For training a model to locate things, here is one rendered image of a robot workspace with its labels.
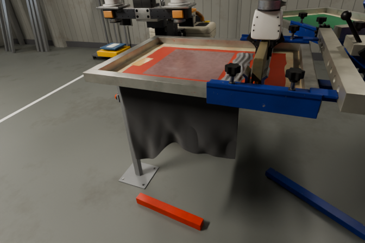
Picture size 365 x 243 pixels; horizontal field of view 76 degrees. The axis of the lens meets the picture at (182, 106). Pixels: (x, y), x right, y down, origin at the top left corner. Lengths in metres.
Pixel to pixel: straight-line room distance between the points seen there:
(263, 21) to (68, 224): 1.53
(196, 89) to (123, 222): 1.10
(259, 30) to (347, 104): 0.41
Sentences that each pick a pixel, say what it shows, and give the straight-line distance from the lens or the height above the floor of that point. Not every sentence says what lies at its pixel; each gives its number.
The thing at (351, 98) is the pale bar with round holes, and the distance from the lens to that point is 0.64.
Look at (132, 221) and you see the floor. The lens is 1.61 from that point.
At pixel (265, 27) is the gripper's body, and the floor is 1.11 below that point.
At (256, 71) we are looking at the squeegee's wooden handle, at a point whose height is 1.02.
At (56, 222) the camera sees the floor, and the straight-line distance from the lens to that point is 1.79.
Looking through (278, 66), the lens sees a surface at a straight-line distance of 0.99.
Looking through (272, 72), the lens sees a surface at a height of 0.96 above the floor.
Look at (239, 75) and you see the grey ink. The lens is 0.87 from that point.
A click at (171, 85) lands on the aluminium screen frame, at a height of 0.98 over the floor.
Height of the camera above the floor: 1.29
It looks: 30 degrees down
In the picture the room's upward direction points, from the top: 4 degrees counter-clockwise
